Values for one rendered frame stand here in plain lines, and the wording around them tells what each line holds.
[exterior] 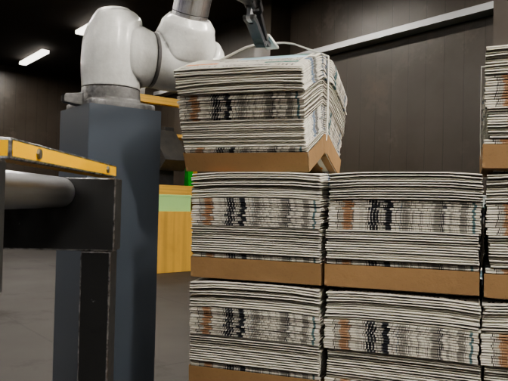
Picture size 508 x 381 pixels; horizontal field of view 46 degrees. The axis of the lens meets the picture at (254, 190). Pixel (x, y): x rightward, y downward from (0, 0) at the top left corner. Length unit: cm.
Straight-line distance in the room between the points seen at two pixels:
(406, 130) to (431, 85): 48
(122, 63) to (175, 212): 486
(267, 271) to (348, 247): 17
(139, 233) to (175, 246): 484
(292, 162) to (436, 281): 37
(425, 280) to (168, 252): 534
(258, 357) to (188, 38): 86
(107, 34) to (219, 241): 65
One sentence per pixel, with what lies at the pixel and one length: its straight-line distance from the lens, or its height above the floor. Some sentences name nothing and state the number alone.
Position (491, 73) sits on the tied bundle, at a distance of 118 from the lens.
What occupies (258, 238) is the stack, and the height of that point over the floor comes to 69.
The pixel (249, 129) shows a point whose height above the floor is 92.
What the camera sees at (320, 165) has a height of 86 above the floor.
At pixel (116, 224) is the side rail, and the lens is 103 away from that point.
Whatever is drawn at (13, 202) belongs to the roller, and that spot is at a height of 76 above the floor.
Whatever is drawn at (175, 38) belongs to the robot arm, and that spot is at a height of 120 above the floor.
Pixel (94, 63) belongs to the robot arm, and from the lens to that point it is 163.
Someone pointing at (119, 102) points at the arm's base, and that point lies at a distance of 159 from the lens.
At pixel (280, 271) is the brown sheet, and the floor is 63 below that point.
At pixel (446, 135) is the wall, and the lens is 568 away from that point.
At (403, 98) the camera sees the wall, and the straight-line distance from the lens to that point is 603.
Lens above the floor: 77
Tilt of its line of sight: 1 degrees up
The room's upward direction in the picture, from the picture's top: 1 degrees clockwise
